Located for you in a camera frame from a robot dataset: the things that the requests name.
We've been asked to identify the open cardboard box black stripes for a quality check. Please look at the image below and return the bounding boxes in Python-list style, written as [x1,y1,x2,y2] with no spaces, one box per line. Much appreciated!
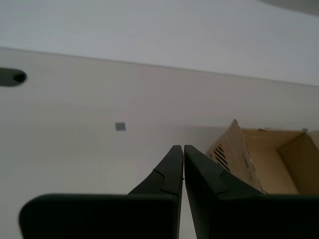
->
[205,119,319,195]

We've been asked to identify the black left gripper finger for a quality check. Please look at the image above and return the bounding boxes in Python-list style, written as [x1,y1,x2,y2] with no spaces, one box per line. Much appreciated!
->
[18,145,184,239]
[183,144,319,239]

